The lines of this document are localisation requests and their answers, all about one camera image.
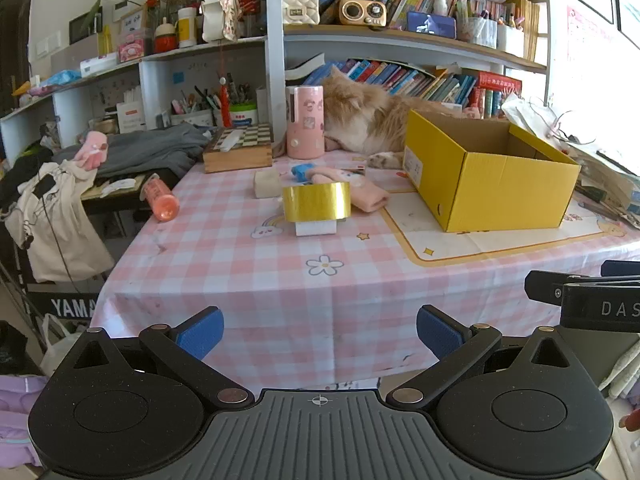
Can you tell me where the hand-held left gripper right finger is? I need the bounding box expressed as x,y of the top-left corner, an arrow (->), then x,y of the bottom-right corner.
385,305 -> 583,409

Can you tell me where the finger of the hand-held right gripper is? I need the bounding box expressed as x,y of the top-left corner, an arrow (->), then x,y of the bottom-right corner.
601,261 -> 640,278
525,270 -> 601,306

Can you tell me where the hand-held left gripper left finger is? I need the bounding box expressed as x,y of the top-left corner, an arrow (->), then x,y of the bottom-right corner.
55,306 -> 254,409

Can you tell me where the yellow cardboard box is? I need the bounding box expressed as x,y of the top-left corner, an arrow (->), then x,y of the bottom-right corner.
402,109 -> 582,233

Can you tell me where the pink plush toy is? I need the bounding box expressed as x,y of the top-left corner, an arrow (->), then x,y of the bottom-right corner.
309,166 -> 390,213

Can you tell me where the gold tape roll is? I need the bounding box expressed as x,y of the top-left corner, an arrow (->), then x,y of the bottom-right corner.
282,182 -> 352,222

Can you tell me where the black digital piano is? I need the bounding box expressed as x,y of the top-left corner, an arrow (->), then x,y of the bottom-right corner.
25,167 -> 182,323

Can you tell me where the coral orange bottle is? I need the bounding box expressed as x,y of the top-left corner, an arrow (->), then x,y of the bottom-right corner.
141,173 -> 180,222

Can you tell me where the white shopping bag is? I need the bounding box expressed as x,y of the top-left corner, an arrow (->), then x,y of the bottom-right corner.
39,313 -> 87,377

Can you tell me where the beige block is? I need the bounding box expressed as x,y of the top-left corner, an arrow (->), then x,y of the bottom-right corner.
253,168 -> 282,199

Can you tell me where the white plastic bag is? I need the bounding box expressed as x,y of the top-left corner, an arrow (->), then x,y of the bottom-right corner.
501,92 -> 577,147

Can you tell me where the white paper cutout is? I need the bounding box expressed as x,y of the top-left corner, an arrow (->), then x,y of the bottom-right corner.
97,178 -> 137,196

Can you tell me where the beige tote bag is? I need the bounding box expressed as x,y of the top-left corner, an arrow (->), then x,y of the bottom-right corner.
16,161 -> 117,284

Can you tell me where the wooden chess box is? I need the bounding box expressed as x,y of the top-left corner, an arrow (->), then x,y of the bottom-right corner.
202,123 -> 274,174

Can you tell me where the grey cloth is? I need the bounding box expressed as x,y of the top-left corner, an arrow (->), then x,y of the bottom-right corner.
52,122 -> 213,179

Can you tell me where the purple backpack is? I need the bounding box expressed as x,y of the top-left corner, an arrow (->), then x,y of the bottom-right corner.
0,374 -> 52,467

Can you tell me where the thick red book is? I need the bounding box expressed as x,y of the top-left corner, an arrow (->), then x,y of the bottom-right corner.
474,70 -> 524,94

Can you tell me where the pink knitted glove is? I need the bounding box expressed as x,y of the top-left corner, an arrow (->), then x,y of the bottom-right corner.
74,130 -> 110,172

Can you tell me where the white jar green lid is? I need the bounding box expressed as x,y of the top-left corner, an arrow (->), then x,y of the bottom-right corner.
228,102 -> 259,129

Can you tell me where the pen holder with pens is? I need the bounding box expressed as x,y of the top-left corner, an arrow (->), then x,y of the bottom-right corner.
169,84 -> 222,129

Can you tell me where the white box red label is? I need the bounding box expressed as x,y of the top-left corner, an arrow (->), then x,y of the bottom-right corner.
116,101 -> 147,134

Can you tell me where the orange fluffy cat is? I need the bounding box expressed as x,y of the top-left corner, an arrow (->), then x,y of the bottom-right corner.
320,65 -> 507,169

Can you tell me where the red tassel ornament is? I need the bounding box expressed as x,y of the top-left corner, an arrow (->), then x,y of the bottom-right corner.
218,76 -> 235,129

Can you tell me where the pink cylindrical container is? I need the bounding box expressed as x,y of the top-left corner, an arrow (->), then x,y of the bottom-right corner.
285,85 -> 326,160

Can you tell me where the white storage container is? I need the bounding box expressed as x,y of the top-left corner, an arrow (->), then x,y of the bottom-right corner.
497,24 -> 526,59

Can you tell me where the clear container with pens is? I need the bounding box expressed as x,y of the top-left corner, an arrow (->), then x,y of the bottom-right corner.
457,14 -> 499,50

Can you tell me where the white bookshelf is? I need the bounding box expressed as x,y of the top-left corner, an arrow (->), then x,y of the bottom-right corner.
0,0 -> 553,161

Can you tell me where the blue tissue box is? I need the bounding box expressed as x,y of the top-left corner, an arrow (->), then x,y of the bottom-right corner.
405,9 -> 457,40

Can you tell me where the white tissue pack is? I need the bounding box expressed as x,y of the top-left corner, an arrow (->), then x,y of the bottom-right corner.
79,54 -> 119,79

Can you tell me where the blue wipes pack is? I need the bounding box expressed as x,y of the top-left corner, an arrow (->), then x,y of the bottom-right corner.
42,69 -> 82,86

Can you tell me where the pink printed box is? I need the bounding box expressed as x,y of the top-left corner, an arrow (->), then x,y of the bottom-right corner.
117,29 -> 154,64

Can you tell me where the red and white bottle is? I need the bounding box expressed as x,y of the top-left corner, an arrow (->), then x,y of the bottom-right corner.
153,17 -> 177,54

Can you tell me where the white thermos yellow label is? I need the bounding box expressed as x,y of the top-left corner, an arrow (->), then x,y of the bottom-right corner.
177,5 -> 200,50

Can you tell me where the white plush bag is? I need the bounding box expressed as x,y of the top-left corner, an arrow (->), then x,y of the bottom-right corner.
200,0 -> 244,44

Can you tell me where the gold retro radio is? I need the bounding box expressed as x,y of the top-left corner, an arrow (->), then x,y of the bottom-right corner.
338,0 -> 389,27

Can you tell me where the white quilted handbag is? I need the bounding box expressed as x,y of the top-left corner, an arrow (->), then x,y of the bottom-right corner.
282,0 -> 321,25

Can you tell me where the wall poster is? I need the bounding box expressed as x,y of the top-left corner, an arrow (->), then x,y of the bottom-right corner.
565,5 -> 617,87

